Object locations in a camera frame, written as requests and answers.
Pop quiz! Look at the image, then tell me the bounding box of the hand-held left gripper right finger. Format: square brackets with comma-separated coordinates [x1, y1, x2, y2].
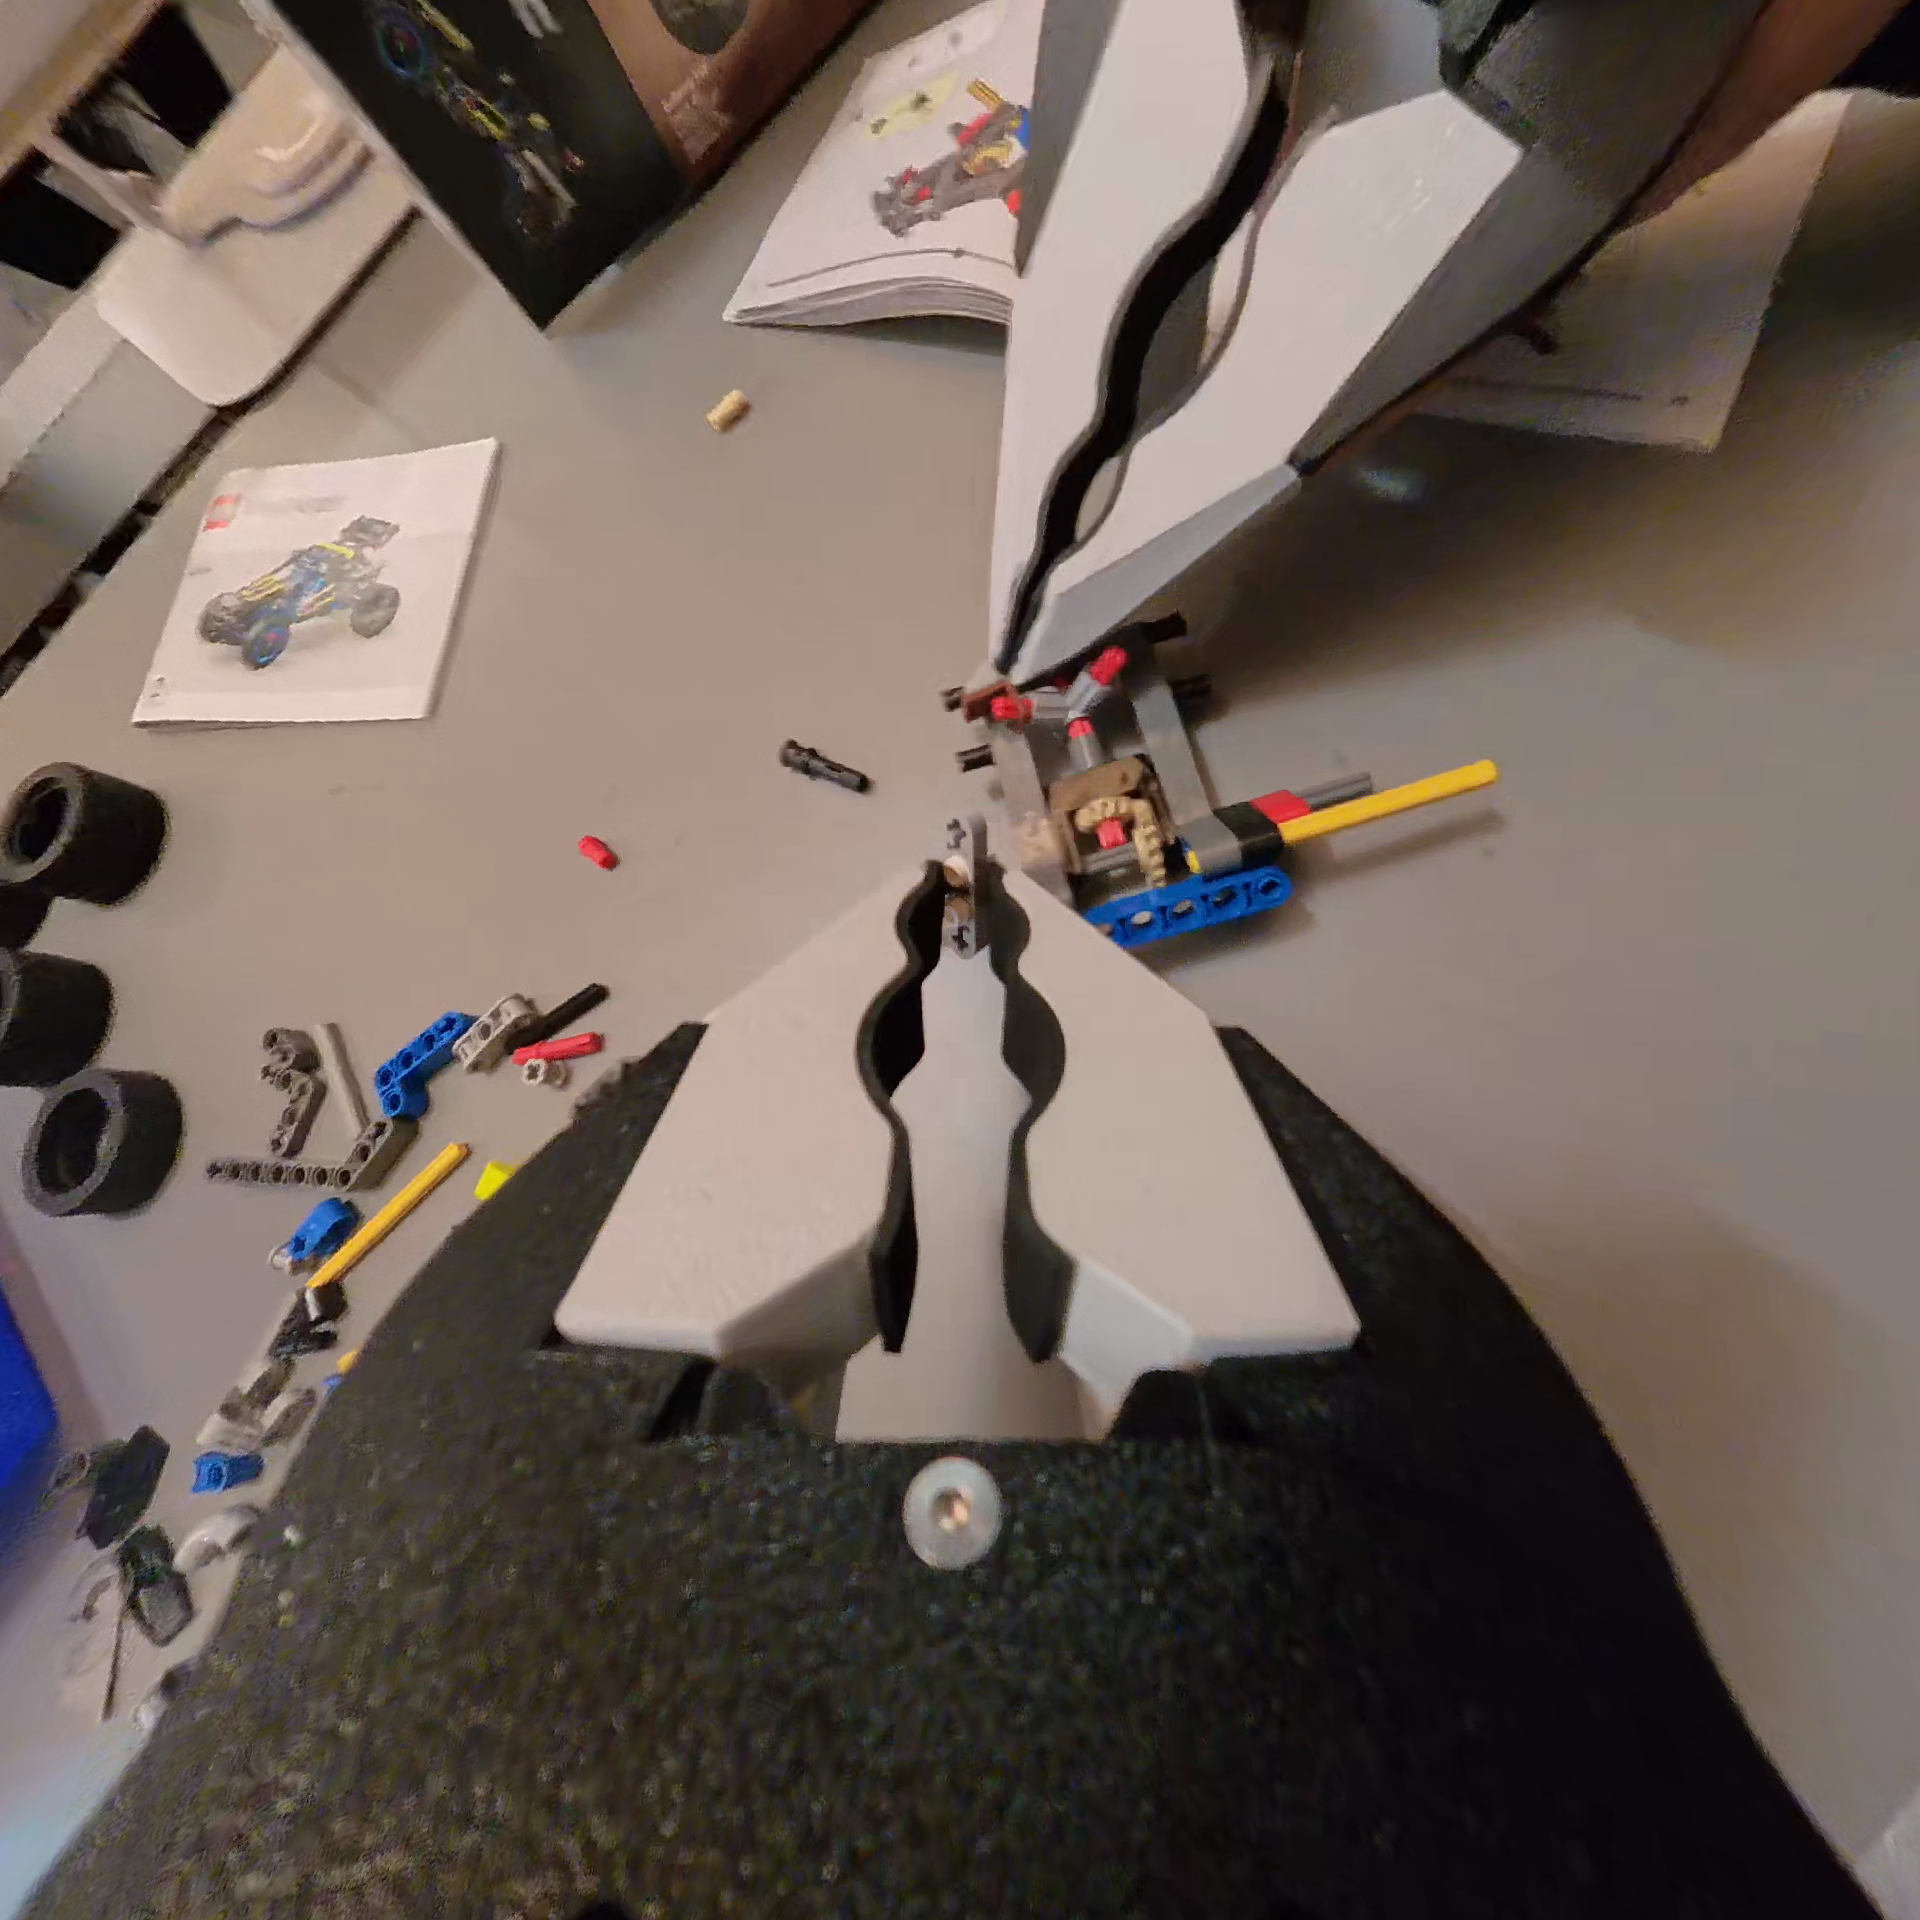
[992, 866, 1362, 1374]

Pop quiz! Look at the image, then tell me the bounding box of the blue storage bin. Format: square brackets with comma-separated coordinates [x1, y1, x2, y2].
[0, 1274, 61, 1560]

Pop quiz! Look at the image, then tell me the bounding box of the closed instruction booklet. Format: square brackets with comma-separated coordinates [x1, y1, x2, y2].
[132, 439, 504, 730]

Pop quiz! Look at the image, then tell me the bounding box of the black lego set box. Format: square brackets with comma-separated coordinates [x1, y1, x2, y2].
[270, 0, 888, 330]

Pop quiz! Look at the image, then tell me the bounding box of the pile of loose lego pieces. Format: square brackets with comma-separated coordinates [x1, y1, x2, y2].
[60, 978, 613, 1728]

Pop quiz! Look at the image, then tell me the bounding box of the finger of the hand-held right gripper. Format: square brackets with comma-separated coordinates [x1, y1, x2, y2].
[1018, 88, 1550, 687]
[987, 0, 1297, 675]

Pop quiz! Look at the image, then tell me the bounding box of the open instruction booklet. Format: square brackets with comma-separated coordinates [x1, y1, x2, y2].
[724, 0, 1850, 451]

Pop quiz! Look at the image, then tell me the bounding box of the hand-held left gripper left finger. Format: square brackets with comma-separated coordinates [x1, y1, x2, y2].
[552, 862, 952, 1366]

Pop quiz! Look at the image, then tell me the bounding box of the light grey thin lego liftarm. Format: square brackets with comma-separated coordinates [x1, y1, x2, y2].
[944, 814, 1000, 960]

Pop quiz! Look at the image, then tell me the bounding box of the partly built lego chassis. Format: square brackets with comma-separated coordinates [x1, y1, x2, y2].
[941, 611, 1501, 951]

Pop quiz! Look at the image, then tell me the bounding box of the white stand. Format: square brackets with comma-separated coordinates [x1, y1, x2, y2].
[90, 58, 426, 408]

